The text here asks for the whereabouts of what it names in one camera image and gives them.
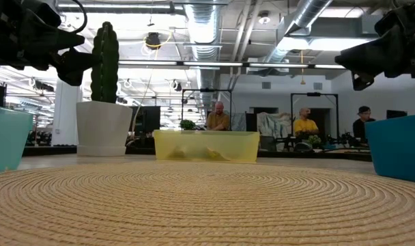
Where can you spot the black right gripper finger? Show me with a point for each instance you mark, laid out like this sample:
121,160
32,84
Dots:
371,56
362,81

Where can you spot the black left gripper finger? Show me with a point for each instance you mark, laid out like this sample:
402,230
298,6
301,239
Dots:
78,65
62,40

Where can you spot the green cactus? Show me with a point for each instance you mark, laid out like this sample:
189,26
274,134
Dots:
105,68

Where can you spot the ceiling light strip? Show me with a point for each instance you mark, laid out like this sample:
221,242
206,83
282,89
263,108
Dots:
279,65
146,63
211,64
330,66

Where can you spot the person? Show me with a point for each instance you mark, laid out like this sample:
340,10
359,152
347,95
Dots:
217,121
361,130
304,126

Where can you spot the white pillar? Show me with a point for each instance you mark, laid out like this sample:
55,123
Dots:
66,116

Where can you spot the blue plastic bin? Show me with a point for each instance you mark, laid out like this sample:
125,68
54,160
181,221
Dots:
398,147

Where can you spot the black ceiling-hung device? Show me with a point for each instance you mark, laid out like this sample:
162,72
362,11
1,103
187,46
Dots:
153,41

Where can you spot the pale draped cloth cover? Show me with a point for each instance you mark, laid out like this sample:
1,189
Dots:
272,124

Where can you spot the teal translucent plastic bin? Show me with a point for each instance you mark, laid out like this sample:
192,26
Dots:
7,140

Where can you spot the round ceiling fixture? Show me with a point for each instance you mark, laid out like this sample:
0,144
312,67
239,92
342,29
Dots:
264,18

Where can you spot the small green plant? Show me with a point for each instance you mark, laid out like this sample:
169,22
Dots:
187,124

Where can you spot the yellow translucent plastic bin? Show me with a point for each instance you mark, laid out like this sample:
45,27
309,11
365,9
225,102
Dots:
207,140

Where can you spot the round woven straw placemat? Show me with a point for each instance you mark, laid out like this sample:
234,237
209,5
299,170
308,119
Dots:
207,205

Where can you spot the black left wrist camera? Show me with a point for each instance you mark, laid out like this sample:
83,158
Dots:
45,15

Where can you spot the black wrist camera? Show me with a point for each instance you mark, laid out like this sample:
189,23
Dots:
386,24
45,15

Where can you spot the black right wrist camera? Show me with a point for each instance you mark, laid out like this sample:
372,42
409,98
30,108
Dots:
386,24

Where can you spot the black background station frame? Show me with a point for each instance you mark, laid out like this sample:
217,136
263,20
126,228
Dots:
313,94
194,90

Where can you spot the silver ventilation duct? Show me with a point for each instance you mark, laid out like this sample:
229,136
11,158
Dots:
202,27
306,13

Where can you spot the black aluminium table frame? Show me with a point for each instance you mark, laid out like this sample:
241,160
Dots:
50,150

